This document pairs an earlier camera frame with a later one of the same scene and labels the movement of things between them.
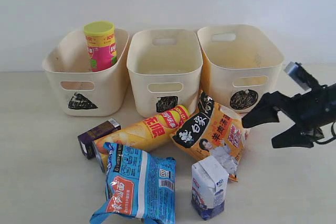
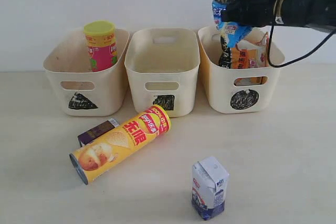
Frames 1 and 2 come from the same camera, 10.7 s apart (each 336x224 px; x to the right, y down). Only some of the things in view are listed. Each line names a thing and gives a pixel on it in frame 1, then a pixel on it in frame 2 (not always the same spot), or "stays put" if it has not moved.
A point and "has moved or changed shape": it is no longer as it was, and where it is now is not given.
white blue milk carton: [209, 179] stays put
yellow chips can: [145, 135] has moved or changed shape
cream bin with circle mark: [239, 65] stays put
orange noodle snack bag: [214, 130] to [252, 52]
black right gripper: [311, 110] to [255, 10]
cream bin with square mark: [165, 67] stays put
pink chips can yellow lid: [101, 44] stays put
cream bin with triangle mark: [82, 92] stays put
